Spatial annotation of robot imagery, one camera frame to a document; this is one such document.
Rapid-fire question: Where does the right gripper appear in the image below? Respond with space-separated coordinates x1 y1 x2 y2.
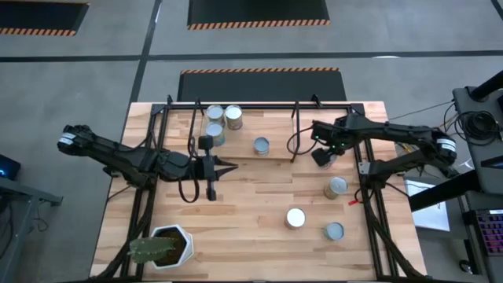
311 117 357 167

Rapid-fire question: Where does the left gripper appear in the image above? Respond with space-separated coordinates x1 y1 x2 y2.
172 135 240 202

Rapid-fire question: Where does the white mix fruit can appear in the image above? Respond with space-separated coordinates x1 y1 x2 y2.
320 151 340 171

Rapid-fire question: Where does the cherries tin can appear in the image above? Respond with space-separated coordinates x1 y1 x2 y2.
205 121 226 147

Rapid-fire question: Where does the mandarin oranges tin can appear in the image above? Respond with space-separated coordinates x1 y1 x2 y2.
252 136 270 157

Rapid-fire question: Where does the green oranges tin can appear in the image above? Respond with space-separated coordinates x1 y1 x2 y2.
323 176 349 200

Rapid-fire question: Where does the peaches tin can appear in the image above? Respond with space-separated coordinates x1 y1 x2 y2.
206 104 226 126

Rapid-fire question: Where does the pineapple tin can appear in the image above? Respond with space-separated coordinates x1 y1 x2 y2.
284 207 307 230

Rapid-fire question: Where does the tomato tin can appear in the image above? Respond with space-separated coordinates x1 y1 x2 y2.
224 104 244 131

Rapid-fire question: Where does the white hexagonal plant pot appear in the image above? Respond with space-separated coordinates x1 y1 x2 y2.
150 223 195 270

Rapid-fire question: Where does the black hazard-striped floor mat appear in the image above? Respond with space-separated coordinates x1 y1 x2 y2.
0 2 90 37
177 67 347 102
186 0 331 31

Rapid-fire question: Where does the teal and white tin can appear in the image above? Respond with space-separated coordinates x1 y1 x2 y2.
323 222 346 241

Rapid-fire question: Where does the green cactus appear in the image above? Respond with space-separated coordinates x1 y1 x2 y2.
128 237 178 264

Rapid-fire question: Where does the white paper sheet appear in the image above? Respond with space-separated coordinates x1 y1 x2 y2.
404 178 451 232

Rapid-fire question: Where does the black diagonal bar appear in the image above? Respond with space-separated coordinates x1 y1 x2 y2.
408 168 503 211

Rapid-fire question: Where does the grey side desk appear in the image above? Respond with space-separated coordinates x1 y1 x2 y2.
451 86 503 196

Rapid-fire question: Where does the black pole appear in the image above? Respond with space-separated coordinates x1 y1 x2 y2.
469 70 503 101

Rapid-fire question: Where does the grey desk with keyboard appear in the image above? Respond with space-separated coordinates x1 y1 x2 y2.
457 191 503 283

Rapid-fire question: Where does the computer keyboard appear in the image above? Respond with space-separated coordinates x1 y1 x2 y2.
475 210 503 256

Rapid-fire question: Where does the grey metal table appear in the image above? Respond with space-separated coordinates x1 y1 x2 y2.
0 175 64 283

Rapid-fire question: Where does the black device with blue light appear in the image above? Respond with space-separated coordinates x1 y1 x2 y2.
0 153 21 181

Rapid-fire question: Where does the black frame wooden shelf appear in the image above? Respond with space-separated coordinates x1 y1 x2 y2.
187 98 303 164

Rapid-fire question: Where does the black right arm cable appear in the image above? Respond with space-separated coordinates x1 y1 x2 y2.
285 124 315 157

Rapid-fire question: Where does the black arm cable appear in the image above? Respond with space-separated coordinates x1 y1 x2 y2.
285 124 315 157
177 172 200 204

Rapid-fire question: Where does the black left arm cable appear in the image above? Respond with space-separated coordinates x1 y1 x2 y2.
177 172 200 204

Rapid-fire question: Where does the black table frame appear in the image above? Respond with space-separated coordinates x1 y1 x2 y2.
92 94 428 283

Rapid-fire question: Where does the coiled black cable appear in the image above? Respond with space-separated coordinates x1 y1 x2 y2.
457 111 502 142

